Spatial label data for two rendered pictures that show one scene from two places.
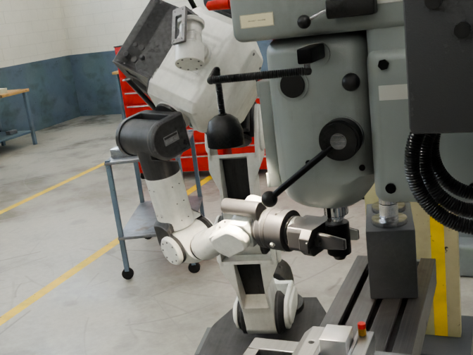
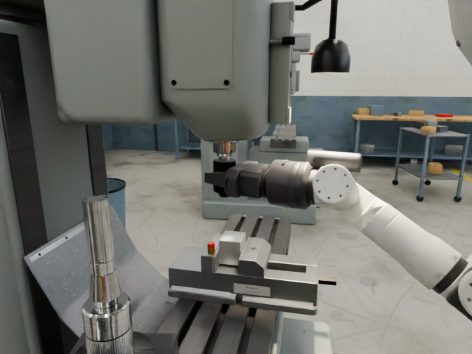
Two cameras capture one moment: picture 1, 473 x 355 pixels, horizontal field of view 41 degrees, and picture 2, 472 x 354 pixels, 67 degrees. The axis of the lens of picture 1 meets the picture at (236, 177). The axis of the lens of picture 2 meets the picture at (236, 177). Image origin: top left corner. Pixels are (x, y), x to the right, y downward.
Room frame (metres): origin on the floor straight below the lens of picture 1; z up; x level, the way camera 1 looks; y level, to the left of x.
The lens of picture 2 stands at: (1.86, -0.32, 1.41)
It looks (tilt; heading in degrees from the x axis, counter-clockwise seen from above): 15 degrees down; 167
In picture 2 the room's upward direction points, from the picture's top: straight up
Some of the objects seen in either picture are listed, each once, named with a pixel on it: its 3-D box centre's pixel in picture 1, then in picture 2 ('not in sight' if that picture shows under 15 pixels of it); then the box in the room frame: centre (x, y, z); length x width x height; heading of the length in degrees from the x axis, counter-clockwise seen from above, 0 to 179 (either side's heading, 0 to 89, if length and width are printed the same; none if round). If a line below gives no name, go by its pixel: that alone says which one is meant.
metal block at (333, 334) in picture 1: (336, 346); (232, 247); (1.09, -0.15, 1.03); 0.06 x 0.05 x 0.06; 155
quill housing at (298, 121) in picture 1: (330, 117); (221, 53); (1.16, -0.19, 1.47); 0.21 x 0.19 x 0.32; 156
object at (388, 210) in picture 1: (388, 206); (109, 334); (1.52, -0.38, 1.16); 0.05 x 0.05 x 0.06
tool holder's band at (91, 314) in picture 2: not in sight; (107, 305); (1.52, -0.38, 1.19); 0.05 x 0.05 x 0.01
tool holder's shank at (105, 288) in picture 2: not in sight; (101, 252); (1.52, -0.38, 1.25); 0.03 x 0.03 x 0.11
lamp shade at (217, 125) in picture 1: (224, 129); (331, 55); (1.21, 0.01, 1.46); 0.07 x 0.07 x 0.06
